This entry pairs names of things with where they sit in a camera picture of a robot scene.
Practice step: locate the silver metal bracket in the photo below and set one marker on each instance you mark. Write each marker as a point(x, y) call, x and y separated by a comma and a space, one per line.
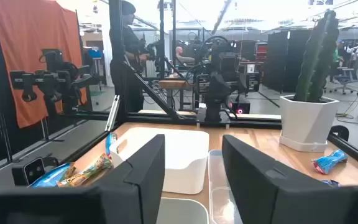
point(113, 113)

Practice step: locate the black aluminium table frame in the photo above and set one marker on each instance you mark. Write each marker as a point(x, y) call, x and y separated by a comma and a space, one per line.
point(115, 46)

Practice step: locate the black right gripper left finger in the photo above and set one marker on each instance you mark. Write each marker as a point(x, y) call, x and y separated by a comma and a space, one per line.
point(129, 193)

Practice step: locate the clear plastic bin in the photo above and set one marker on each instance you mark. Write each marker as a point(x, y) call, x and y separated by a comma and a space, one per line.
point(221, 174)

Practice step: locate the black table-level camera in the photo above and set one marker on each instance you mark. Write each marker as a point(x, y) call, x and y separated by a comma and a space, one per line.
point(30, 171)

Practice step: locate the black box with red light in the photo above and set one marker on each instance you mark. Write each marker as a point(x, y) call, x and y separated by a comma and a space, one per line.
point(240, 107)

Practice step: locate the blue Chewy granola bar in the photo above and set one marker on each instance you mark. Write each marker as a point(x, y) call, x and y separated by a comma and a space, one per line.
point(50, 177)

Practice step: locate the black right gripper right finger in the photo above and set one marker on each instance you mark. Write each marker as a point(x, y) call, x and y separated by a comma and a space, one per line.
point(266, 193)

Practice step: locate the person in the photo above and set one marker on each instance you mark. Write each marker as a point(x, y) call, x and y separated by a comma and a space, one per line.
point(132, 40)
point(183, 56)
point(337, 59)

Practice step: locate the grey office chair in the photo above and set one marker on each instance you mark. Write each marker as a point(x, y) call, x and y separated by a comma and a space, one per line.
point(348, 74)

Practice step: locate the blue green granola bar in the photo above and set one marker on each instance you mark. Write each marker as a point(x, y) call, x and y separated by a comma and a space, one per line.
point(330, 183)

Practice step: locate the orange Chewy granola bar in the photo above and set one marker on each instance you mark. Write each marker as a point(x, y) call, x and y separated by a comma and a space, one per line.
point(85, 172)

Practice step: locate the black room divider panel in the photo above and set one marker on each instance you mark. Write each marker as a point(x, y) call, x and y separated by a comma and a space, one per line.
point(284, 62)

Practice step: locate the orange curtain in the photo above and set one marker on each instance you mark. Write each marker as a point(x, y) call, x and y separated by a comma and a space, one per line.
point(36, 46)

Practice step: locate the blue granola bar red end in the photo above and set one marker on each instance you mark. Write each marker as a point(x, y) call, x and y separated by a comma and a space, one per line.
point(329, 161)

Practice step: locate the black background robot arm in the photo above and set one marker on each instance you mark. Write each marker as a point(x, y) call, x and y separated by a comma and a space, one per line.
point(57, 81)

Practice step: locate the wooden workbench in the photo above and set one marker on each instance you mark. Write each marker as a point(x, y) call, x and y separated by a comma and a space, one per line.
point(174, 84)

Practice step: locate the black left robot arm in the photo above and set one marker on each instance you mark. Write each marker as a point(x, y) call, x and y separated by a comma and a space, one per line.
point(216, 102)

